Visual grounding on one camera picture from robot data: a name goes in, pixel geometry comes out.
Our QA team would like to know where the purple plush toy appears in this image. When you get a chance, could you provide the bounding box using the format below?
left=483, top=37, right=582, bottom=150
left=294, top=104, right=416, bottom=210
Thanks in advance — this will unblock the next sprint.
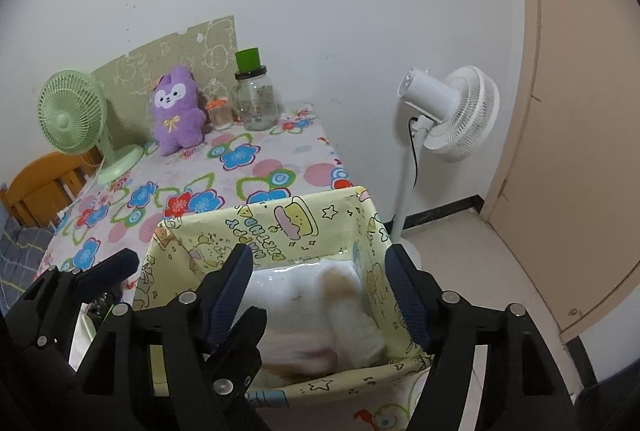
left=152, top=66, right=206, bottom=156

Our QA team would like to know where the green desk fan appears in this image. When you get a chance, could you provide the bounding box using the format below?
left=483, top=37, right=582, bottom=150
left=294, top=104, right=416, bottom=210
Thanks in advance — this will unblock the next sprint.
left=37, top=69, right=143, bottom=184

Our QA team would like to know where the green patterned wall mat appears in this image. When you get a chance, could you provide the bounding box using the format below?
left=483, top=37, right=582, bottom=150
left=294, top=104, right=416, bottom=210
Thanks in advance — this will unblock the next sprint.
left=93, top=15, right=238, bottom=148

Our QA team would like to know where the yellow patterned storage box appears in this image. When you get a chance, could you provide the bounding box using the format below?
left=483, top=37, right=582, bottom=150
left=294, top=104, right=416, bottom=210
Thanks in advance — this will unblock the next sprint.
left=134, top=186, right=431, bottom=408

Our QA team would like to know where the glass jar green lid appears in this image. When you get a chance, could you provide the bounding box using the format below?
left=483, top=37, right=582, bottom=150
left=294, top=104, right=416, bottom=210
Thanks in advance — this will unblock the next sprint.
left=232, top=48, right=280, bottom=131

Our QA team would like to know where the white standing fan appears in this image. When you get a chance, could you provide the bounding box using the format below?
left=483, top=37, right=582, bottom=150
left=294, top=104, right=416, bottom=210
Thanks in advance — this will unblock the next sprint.
left=390, top=65, right=500, bottom=265

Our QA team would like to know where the grey plaid pillow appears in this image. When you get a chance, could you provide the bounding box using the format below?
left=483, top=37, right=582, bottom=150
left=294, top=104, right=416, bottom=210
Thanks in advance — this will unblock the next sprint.
left=0, top=215, right=53, bottom=315

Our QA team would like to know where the toothpick jar orange lid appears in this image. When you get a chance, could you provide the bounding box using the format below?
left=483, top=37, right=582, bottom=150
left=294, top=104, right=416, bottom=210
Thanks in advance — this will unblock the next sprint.
left=205, top=99, right=234, bottom=131

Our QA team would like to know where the beige door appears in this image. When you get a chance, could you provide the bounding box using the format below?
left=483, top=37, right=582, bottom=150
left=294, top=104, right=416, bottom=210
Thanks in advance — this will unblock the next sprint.
left=483, top=0, right=639, bottom=341

